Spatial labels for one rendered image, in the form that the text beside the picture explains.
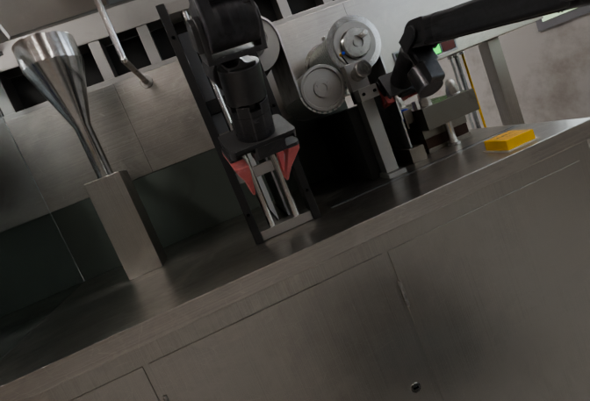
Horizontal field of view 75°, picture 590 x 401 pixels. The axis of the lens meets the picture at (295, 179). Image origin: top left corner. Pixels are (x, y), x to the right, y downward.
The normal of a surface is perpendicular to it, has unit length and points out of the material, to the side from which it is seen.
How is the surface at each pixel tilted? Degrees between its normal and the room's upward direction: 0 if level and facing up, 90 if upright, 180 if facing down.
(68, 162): 90
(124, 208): 90
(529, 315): 90
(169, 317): 90
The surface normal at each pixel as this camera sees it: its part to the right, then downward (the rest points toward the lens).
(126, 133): 0.19, 0.07
